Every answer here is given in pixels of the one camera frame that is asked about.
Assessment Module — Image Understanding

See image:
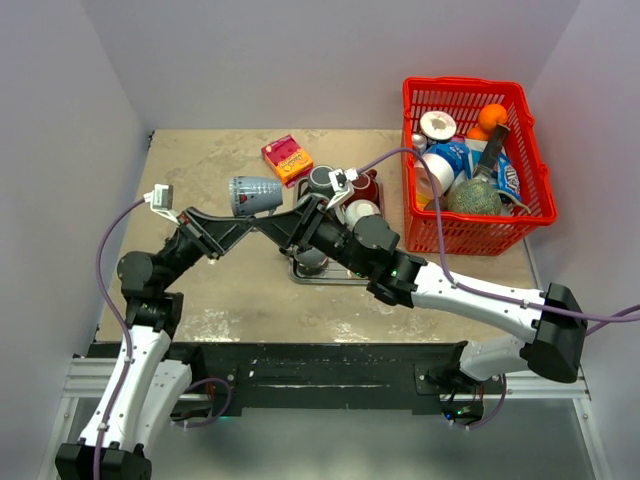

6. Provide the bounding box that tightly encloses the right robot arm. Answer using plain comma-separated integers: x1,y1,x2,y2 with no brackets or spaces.
254,201,587,393

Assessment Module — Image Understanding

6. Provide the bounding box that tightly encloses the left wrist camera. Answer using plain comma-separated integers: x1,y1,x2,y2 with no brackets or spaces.
143,184,178,224

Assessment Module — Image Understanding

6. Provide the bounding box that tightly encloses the red plastic basket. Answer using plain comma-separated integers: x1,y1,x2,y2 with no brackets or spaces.
402,77,557,256

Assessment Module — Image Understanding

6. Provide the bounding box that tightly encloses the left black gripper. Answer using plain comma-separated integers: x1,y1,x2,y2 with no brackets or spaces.
159,205,255,291

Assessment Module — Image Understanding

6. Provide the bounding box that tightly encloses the green patterned ball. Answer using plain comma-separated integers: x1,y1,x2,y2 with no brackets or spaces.
447,178,502,216

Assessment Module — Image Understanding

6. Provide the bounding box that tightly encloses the white speckled mug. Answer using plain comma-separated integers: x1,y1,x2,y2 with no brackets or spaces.
344,199,381,230

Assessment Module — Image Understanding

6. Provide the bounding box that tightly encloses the pink orange snack box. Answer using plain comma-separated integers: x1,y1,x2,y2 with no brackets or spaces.
261,135,314,188

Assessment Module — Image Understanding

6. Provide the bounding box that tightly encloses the dark grey mug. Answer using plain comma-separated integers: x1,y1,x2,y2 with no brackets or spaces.
300,165,334,199

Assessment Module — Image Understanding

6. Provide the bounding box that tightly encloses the blue white packet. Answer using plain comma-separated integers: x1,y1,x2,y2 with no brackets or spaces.
426,142,472,179

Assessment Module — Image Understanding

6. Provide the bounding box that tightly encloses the grey green mug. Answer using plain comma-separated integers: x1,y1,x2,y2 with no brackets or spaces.
293,247,328,269

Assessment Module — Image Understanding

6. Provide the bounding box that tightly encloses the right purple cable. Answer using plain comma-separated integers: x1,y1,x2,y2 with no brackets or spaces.
347,147,640,321

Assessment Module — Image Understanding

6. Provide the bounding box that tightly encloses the black base frame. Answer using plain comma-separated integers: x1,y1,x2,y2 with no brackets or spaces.
84,342,559,419

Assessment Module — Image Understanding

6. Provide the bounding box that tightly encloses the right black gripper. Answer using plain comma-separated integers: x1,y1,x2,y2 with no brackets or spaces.
252,196,369,278

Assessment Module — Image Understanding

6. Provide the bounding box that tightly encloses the pink white toilet roll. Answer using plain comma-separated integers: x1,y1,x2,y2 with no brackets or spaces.
414,153,455,200

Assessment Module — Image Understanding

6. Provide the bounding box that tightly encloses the brown handled tool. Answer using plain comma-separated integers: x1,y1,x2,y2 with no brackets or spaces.
473,124,510,178

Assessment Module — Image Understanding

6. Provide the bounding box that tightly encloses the blue snack bag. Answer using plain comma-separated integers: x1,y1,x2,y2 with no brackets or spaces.
492,153,522,203

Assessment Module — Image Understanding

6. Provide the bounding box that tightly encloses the orange fruit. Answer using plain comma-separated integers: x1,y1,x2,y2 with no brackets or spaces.
466,125,491,141
477,103,508,133

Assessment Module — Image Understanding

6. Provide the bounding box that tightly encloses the grey blue mug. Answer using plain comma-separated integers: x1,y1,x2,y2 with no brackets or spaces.
229,176,283,217

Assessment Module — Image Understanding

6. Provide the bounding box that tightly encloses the white tape roll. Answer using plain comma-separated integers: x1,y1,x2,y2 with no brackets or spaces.
419,111,457,143

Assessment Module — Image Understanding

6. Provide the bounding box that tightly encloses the silver can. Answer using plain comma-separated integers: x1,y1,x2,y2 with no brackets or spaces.
411,133,428,155

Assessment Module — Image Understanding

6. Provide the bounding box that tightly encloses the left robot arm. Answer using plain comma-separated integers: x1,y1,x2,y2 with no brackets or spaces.
55,208,255,479

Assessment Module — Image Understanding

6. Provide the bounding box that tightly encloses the dark red mug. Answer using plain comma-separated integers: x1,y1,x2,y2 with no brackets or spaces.
345,169,379,205

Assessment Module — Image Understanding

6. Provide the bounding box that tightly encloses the metal tray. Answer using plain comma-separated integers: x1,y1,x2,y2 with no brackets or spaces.
289,169,384,286

